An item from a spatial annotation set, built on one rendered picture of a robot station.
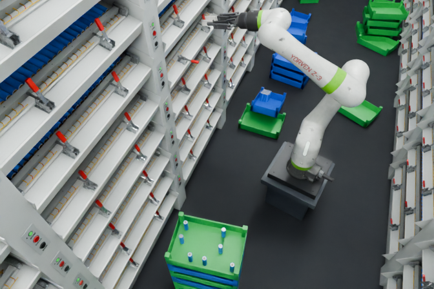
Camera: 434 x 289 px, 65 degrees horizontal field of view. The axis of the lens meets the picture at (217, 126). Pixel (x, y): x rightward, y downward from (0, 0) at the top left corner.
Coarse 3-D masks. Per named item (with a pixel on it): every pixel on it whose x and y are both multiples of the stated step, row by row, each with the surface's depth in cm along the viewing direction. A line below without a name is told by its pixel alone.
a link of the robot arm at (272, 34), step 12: (264, 24) 139; (276, 24) 138; (264, 36) 138; (276, 36) 137; (288, 36) 138; (276, 48) 140; (288, 48) 138; (300, 48) 139; (288, 60) 143; (300, 60) 140; (312, 60) 139; (324, 60) 141; (312, 72) 141; (324, 72) 139; (324, 84) 141
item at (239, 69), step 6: (246, 54) 278; (252, 54) 278; (246, 60) 274; (240, 66) 268; (234, 72) 262; (240, 72) 264; (234, 78) 259; (228, 84) 254; (234, 84) 256; (228, 90) 250; (228, 96) 247
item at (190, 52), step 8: (208, 8) 176; (216, 8) 177; (200, 32) 168; (192, 40) 163; (200, 40) 165; (192, 48) 160; (200, 48) 166; (176, 56) 154; (184, 56) 156; (192, 56) 157; (176, 64) 152; (168, 72) 148; (176, 72) 149; (184, 72) 156; (176, 80) 147
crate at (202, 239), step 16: (176, 224) 145; (192, 224) 150; (208, 224) 149; (224, 224) 145; (176, 240) 145; (192, 240) 145; (208, 240) 145; (224, 240) 145; (240, 240) 145; (176, 256) 141; (192, 256) 141; (208, 256) 141; (224, 256) 141; (240, 256) 141; (208, 272) 135; (224, 272) 132
